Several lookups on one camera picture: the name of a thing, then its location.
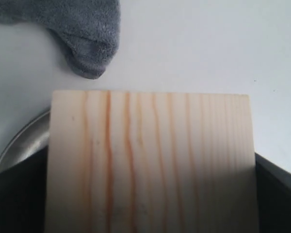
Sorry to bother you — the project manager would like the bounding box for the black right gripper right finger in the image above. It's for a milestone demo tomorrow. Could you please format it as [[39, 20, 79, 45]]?
[[255, 153, 291, 233]]

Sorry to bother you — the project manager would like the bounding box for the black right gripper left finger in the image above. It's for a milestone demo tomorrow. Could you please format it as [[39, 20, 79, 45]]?
[[0, 148, 48, 233]]

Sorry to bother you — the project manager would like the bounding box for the light wooden cube block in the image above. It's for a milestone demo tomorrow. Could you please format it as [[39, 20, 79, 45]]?
[[45, 90, 259, 233]]

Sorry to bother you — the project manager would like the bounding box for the grey-blue fleece towel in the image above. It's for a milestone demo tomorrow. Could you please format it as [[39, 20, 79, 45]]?
[[0, 0, 121, 80]]

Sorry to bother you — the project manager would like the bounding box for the round stainless steel plate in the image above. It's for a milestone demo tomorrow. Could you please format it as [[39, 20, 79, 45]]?
[[0, 109, 50, 173]]

